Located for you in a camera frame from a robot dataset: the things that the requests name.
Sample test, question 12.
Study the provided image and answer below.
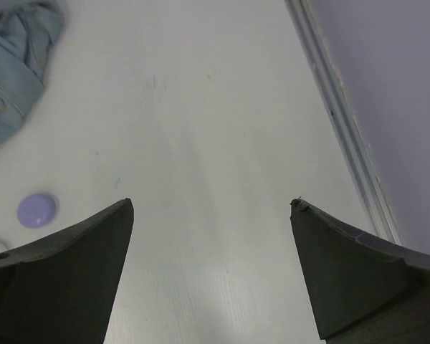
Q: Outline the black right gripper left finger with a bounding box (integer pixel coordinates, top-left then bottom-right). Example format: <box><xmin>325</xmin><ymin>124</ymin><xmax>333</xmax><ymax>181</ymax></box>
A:
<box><xmin>0</xmin><ymin>199</ymin><xmax>133</xmax><ymax>343</ymax></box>

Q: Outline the crumpled blue denim cloth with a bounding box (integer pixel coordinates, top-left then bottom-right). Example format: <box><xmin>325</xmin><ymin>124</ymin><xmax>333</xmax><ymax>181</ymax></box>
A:
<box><xmin>0</xmin><ymin>1</ymin><xmax>64</xmax><ymax>144</ymax></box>

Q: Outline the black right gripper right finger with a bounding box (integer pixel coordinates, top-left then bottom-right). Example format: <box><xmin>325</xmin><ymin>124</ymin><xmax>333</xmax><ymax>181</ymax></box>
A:
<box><xmin>290</xmin><ymin>199</ymin><xmax>430</xmax><ymax>343</ymax></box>

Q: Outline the purple round charging case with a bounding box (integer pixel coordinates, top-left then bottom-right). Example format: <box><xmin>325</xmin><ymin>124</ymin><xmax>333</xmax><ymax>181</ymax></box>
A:
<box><xmin>16</xmin><ymin>193</ymin><xmax>57</xmax><ymax>229</ymax></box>

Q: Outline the aluminium frame post right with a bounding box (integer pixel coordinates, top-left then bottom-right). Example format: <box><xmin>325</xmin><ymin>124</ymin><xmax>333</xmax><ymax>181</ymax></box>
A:
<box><xmin>286</xmin><ymin>1</ymin><xmax>403</xmax><ymax>246</ymax></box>

